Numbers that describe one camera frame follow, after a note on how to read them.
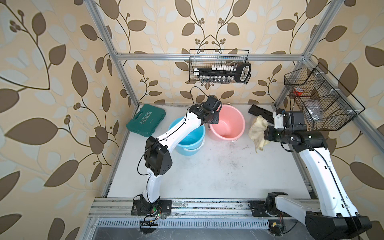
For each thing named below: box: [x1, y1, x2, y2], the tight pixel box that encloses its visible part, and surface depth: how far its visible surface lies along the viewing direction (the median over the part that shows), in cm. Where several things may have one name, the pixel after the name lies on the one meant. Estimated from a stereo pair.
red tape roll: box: [293, 87, 304, 96], surface depth 88 cm
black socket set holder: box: [194, 62, 252, 83], surface depth 87 cm
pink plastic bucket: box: [209, 104, 246, 141], surface depth 89 cm
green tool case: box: [126, 104, 166, 138], surface depth 107 cm
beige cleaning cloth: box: [248, 115, 270, 153], surface depth 75 cm
